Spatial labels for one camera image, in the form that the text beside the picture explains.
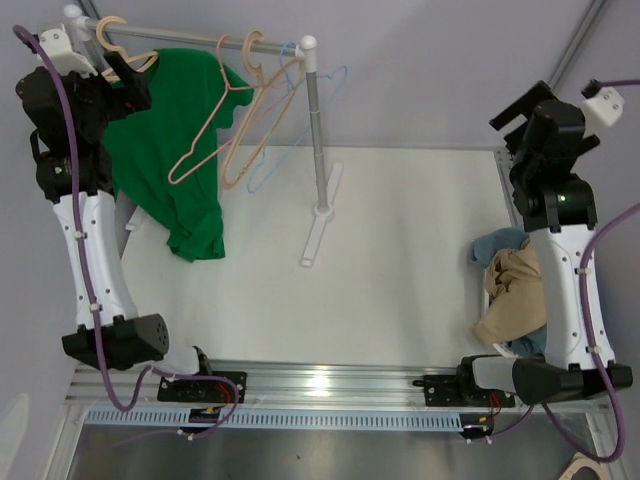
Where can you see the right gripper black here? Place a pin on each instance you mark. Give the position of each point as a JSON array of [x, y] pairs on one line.
[[525, 107]]

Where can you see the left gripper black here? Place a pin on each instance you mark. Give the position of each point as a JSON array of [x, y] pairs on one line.
[[134, 87]]

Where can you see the cream hanger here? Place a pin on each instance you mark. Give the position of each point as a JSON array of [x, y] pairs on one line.
[[140, 63]]

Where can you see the green t shirt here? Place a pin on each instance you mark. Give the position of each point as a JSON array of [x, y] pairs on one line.
[[185, 85]]

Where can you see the pink wire hanger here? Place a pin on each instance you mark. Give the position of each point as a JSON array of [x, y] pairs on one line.
[[215, 115]]

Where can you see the beige wooden hanger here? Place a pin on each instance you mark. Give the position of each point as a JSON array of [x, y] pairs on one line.
[[291, 72]]

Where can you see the blue wire hanger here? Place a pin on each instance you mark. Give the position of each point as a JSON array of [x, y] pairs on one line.
[[295, 128]]

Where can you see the beige t shirt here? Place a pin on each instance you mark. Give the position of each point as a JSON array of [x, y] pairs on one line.
[[513, 282]]

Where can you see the grey blue t shirt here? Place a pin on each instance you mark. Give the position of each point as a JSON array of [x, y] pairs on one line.
[[481, 252]]

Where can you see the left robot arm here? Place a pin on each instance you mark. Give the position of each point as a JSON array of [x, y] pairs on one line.
[[75, 178]]

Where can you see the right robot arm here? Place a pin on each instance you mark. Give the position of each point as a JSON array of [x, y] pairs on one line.
[[558, 210]]

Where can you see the wooden hanger on floor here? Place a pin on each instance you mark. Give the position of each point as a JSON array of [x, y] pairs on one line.
[[580, 462]]

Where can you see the metal clothes rack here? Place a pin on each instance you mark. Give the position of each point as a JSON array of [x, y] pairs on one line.
[[327, 183]]

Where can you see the white laundry basket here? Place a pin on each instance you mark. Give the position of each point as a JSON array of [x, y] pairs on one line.
[[501, 348]]

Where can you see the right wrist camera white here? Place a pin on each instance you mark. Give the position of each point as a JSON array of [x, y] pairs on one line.
[[601, 107]]

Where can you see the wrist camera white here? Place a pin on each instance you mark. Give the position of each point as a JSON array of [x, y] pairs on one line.
[[57, 44], [601, 107]]

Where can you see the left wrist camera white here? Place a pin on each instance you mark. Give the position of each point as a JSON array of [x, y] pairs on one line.
[[57, 44]]

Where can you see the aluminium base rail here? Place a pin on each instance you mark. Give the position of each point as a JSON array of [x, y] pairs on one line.
[[298, 386]]

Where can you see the slotted cable duct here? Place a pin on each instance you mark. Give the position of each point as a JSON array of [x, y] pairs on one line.
[[280, 419]]

